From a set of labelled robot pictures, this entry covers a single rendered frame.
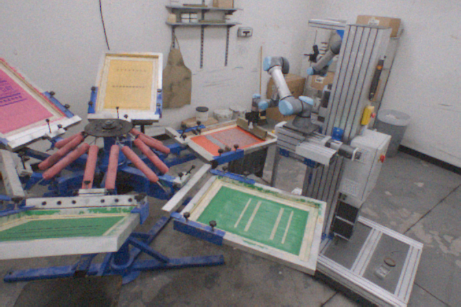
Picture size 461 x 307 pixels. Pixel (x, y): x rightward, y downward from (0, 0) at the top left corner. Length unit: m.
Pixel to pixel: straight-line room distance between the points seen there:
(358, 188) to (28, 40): 3.51
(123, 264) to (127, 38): 2.68
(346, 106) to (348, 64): 0.31
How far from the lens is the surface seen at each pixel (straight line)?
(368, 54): 2.39
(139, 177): 2.19
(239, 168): 2.76
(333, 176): 2.72
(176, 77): 4.62
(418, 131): 5.63
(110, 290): 1.62
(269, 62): 2.52
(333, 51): 2.84
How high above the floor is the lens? 2.19
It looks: 25 degrees down
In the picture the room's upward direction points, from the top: 5 degrees clockwise
